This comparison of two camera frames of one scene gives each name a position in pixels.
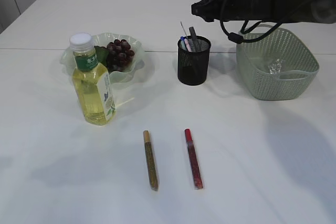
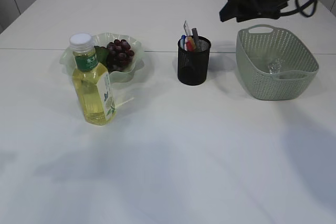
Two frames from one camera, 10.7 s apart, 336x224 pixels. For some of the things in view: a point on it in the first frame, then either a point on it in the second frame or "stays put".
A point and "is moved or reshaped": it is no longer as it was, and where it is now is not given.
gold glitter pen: (153, 169) to (191, 38)
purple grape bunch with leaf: (117, 55) stays put
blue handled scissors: (182, 42) stays put
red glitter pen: (197, 178) to (190, 45)
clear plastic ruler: (182, 27) is moved or reshaped
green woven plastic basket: (278, 66) stays put
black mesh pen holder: (193, 58) stays put
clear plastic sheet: (275, 66) stays put
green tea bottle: (92, 82) stays put
